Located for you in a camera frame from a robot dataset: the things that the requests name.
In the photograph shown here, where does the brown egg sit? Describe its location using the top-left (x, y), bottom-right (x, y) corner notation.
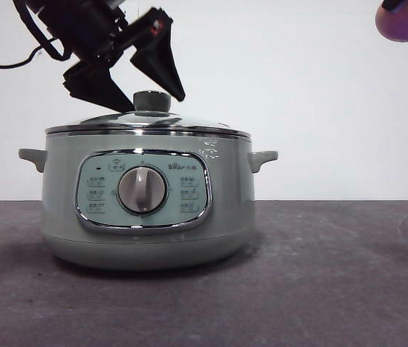
top-left (375, 0), bottom-right (408, 42)

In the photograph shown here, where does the glass lid with green knob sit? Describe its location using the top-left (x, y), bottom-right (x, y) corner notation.
top-left (44, 90), bottom-right (252, 140)

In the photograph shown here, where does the sage green electric pot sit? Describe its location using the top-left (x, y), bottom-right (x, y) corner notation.
top-left (18, 132), bottom-right (279, 271)

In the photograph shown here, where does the black cable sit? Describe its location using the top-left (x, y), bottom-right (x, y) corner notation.
top-left (0, 35), bottom-right (68, 70)

